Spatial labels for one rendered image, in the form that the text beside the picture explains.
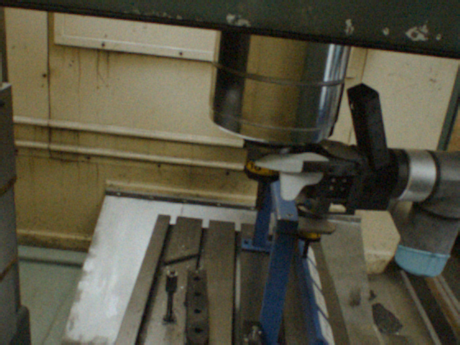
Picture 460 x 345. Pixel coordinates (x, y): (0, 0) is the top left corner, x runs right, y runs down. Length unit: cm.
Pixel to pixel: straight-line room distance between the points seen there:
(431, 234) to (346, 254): 99
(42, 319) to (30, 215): 42
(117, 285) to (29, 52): 77
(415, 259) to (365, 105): 27
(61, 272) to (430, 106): 136
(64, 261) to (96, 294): 35
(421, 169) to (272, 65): 28
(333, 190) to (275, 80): 20
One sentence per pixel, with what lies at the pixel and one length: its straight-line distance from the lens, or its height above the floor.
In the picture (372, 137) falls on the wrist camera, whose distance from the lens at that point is 69.
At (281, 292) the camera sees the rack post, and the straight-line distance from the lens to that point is 103.
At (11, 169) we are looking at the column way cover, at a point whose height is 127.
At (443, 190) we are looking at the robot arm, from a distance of 77.
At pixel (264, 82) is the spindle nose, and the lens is 56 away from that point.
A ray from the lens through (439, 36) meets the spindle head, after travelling 54.
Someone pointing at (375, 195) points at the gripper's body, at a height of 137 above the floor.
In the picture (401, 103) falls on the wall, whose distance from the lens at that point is 176.
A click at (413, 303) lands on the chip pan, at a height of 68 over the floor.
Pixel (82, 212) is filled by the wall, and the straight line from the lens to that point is 191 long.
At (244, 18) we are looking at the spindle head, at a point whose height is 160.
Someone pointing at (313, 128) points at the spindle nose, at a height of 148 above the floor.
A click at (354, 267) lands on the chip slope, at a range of 176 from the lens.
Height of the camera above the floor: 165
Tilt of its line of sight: 23 degrees down
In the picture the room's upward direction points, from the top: 7 degrees clockwise
